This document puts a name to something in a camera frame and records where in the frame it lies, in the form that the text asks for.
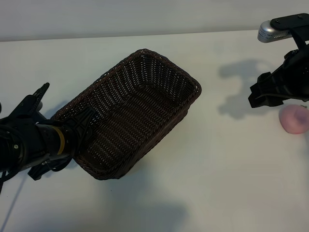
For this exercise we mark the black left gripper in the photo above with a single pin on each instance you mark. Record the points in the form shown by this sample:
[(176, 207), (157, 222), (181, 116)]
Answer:
[(72, 139)]

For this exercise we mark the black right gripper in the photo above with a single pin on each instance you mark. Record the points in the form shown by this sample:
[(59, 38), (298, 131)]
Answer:
[(287, 82)]

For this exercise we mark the pink peach with green leaf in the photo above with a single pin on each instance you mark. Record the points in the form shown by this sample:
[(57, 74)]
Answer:
[(292, 120)]

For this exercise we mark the dark brown wicker basket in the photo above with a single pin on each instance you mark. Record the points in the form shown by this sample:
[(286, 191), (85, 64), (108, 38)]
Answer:
[(144, 108)]

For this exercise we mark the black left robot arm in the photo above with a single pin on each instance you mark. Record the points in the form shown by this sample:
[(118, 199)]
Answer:
[(24, 145)]

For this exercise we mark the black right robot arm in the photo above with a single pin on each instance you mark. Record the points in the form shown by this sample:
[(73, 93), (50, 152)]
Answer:
[(306, 82)]

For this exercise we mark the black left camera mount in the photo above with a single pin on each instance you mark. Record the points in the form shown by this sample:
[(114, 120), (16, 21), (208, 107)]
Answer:
[(31, 104)]

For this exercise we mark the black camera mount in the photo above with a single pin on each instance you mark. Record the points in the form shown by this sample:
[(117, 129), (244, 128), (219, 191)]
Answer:
[(287, 23), (31, 104)]

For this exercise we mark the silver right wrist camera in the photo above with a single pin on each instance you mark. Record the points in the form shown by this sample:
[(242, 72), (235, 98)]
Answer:
[(266, 32)]

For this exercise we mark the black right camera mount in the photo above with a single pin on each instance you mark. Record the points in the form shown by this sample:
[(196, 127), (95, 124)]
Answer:
[(287, 23)]

